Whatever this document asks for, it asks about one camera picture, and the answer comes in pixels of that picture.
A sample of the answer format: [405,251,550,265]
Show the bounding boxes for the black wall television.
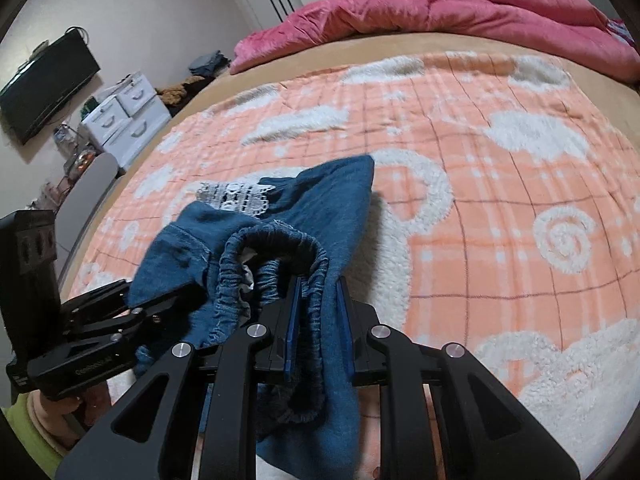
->
[0,30,102,147]

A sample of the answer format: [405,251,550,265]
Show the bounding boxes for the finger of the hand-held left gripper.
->
[67,282,209,357]
[59,279,134,333]

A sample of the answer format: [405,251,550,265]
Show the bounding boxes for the grey oval board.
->
[54,152,119,273]

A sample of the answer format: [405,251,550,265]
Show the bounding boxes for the clutter of small jars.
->
[30,122,98,211]

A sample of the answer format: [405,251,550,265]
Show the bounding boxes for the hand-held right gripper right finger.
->
[336,277,583,480]

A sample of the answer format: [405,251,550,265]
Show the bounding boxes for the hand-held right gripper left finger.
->
[55,275,304,480]

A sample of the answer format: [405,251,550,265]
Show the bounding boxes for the person's left forearm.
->
[0,392,68,480]

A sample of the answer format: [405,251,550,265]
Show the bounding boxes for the brown plush item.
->
[155,76,211,108]

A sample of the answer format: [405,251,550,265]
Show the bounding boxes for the white drawer chest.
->
[80,72,172,171]

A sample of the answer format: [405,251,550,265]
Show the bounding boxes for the colourful patterned pillow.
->
[607,17,640,53]

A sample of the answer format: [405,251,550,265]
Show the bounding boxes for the beige bed sheet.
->
[55,32,640,480]

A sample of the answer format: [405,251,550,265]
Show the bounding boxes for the pink comforter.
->
[229,0,640,83]

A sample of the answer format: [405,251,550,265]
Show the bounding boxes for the pile of folded clothes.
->
[189,51,231,78]

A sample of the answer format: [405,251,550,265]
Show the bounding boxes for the peach and white printed blanket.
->
[65,50,640,480]

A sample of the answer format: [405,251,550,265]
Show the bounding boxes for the person's left hand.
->
[26,387,110,457]

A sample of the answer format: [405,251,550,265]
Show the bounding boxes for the blue pants with lace trim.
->
[124,155,376,480]

